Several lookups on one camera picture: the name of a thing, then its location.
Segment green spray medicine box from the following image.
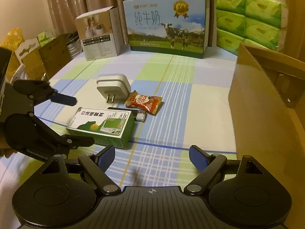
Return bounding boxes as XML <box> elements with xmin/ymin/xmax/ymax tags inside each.
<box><xmin>66</xmin><ymin>107</ymin><xmax>135</xmax><ymax>149</ymax></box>

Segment white power adapter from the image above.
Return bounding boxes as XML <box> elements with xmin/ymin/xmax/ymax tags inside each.
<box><xmin>96</xmin><ymin>73</ymin><xmax>131</xmax><ymax>103</ymax></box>

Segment red snack packet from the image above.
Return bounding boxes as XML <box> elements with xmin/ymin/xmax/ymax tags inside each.
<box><xmin>124</xmin><ymin>90</ymin><xmax>162</xmax><ymax>115</ymax></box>

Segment person left hand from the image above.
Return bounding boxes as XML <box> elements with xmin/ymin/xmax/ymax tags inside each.
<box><xmin>0</xmin><ymin>135</ymin><xmax>17</xmax><ymax>158</ymax></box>

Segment brown boxes on floor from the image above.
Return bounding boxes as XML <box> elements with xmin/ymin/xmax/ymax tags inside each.
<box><xmin>12</xmin><ymin>31</ymin><xmax>82</xmax><ymax>81</ymax></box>

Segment yellow plastic bag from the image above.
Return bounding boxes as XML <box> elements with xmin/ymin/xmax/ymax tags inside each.
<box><xmin>1</xmin><ymin>27</ymin><xmax>25</xmax><ymax>80</ymax></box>

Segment small white usb plug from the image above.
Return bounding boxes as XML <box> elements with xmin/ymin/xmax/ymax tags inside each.
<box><xmin>135</xmin><ymin>110</ymin><xmax>146</xmax><ymax>123</ymax></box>

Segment checkered bed sheet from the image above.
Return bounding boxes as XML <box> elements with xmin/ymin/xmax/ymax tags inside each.
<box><xmin>0</xmin><ymin>46</ymin><xmax>239</xmax><ymax>191</ymax></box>

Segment white product box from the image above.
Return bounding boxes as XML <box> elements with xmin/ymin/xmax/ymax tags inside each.
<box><xmin>75</xmin><ymin>6</ymin><xmax>124</xmax><ymax>61</ymax></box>

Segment brown cardboard box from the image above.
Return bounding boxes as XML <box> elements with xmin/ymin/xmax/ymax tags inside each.
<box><xmin>229</xmin><ymin>44</ymin><xmax>304</xmax><ymax>228</ymax></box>

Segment blue milk carton box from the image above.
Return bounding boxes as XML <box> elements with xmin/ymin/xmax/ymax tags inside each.
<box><xmin>123</xmin><ymin>0</ymin><xmax>210</xmax><ymax>58</ymax></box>

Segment green tissue pack stack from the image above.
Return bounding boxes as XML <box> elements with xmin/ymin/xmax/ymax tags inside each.
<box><xmin>214</xmin><ymin>0</ymin><xmax>288</xmax><ymax>55</ymax></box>

